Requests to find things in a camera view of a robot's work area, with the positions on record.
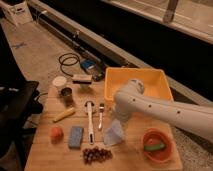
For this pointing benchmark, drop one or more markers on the metal cup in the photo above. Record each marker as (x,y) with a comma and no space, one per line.
(66,93)

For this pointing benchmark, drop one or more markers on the orange fruit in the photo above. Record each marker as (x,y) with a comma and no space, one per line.
(56,134)

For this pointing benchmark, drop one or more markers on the green cucumber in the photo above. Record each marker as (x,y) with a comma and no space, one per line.
(155,147)

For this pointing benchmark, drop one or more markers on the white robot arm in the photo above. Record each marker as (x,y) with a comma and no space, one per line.
(193,118)

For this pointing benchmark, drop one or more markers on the wooden scrub brush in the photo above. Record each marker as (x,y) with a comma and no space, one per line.
(81,79)

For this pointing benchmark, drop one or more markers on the red bowl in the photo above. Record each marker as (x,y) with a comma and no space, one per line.
(154,136)

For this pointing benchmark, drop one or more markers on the blue sponge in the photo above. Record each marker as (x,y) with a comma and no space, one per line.
(75,137)

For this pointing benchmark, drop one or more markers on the black chair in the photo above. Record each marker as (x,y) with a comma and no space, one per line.
(14,115)

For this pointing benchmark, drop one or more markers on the white cardboard box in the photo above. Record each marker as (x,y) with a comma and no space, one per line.
(17,14)

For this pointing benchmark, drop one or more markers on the blue grey towel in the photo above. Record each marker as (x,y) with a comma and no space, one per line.
(113,134)

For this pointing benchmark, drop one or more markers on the bunch of dark grapes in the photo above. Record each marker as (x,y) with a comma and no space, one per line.
(96,154)

